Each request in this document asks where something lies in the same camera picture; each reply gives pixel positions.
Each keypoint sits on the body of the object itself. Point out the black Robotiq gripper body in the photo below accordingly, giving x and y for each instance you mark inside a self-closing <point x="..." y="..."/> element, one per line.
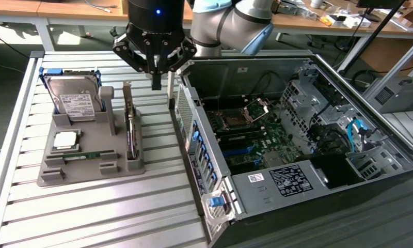
<point x="157" y="20"/>

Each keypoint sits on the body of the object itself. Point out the graphics card with metal bracket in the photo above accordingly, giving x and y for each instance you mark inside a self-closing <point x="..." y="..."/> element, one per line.
<point x="131" y="134"/>

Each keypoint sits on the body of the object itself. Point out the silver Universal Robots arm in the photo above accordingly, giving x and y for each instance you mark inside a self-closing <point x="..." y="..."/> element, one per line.
<point x="227" y="23"/>

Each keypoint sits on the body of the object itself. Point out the open PC case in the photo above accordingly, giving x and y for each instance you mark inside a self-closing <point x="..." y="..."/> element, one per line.
<point x="227" y="75"/>

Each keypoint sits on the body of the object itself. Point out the hard disk in blue caddy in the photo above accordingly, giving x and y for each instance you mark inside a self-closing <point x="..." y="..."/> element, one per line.
<point x="73" y="95"/>

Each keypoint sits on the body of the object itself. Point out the CPU socket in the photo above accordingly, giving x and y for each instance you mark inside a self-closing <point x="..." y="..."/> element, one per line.
<point x="233" y="120"/>

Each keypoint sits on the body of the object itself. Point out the metal socket cover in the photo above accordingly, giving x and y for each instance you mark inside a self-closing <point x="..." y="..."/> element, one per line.
<point x="258" y="109"/>

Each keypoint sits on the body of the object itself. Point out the grey parts rack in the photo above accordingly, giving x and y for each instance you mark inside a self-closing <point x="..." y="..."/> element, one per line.
<point x="97" y="139"/>

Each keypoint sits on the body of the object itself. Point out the RAM stick with white label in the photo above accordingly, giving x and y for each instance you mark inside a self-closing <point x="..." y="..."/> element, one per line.
<point x="243" y="137"/>

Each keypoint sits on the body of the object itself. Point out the silver CPU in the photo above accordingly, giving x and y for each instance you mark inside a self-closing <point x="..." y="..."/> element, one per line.
<point x="66" y="140"/>

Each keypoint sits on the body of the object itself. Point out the perforated metal disk bay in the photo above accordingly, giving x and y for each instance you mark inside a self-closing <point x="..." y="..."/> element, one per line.
<point x="297" y="98"/>

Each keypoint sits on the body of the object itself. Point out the wooden desk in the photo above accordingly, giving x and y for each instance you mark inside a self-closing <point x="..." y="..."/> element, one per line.
<point x="21" y="9"/>

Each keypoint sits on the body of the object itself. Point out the green RAM stick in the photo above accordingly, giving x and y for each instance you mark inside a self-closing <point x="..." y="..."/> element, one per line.
<point x="85" y="155"/>

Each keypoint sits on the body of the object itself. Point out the blue expansion slot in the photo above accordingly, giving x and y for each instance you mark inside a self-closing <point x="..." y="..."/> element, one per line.
<point x="238" y="152"/>

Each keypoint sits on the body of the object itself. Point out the green Dell motherboard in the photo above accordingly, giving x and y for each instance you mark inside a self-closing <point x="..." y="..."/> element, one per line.
<point x="279" y="134"/>

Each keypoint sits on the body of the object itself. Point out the white mug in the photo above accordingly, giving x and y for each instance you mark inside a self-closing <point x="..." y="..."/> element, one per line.
<point x="319" y="3"/>

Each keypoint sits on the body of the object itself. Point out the white black yellow device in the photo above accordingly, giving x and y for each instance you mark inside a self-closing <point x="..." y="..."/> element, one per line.
<point x="334" y="20"/>

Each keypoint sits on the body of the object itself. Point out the silver chipset heatsink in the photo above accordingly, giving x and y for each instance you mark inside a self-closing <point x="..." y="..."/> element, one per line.
<point x="274" y="158"/>

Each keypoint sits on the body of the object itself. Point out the small white box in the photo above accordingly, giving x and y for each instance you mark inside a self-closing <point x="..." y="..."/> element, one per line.
<point x="361" y="22"/>

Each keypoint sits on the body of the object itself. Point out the black tripod pole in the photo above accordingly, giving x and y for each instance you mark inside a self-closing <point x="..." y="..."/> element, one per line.
<point x="373" y="38"/>

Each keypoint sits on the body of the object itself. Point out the silver power supply unit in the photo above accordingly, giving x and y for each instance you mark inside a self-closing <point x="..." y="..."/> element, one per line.
<point x="255" y="191"/>

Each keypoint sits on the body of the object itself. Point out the black monitor stand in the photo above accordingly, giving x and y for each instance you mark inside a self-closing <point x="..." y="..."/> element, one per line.
<point x="370" y="14"/>

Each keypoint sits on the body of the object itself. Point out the clear card retainer blue tab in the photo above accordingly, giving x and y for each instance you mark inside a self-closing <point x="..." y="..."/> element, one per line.
<point x="215" y="202"/>

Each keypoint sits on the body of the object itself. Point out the grey computer tower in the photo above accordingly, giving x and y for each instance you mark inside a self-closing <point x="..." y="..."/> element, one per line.
<point x="399" y="95"/>

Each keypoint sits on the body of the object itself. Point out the grey disk bay carrier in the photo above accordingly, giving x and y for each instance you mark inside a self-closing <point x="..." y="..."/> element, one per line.
<point x="369" y="162"/>

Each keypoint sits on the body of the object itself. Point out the white case wall sticker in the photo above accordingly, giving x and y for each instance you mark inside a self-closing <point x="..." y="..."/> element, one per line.
<point x="242" y="69"/>

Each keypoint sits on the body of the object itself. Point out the aluminium profile frame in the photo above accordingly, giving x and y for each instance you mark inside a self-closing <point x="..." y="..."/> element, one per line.
<point x="405" y="60"/>

